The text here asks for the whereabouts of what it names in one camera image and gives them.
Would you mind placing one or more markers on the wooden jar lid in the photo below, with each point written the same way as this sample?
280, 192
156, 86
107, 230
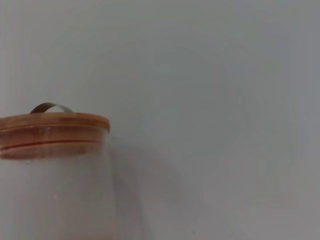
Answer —
55, 122

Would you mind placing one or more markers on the glass beverage dispenser jar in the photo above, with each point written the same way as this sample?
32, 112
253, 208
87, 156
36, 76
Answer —
62, 195

